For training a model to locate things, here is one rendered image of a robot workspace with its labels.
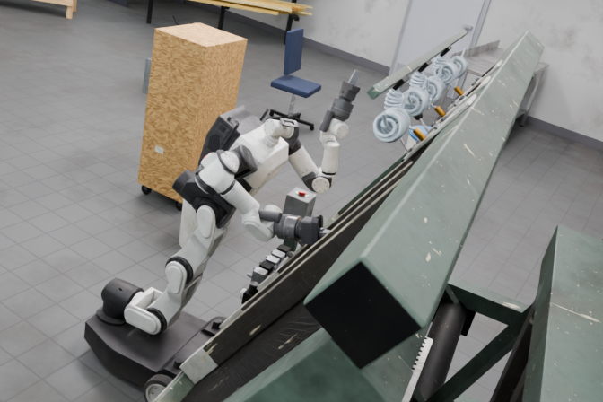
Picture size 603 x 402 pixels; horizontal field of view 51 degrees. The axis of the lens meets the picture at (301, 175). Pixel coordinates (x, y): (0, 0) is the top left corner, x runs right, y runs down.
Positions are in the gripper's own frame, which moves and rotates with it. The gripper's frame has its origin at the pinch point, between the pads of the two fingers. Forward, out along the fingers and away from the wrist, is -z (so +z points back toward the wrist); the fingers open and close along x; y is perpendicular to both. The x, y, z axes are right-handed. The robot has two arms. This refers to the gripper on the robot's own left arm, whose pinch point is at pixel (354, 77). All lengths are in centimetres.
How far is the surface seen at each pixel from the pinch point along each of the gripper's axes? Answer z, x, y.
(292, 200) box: 67, -29, -4
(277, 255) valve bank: 88, -4, 0
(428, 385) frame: 94, 70, -50
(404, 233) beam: 12, 195, 53
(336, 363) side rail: 28, 200, 57
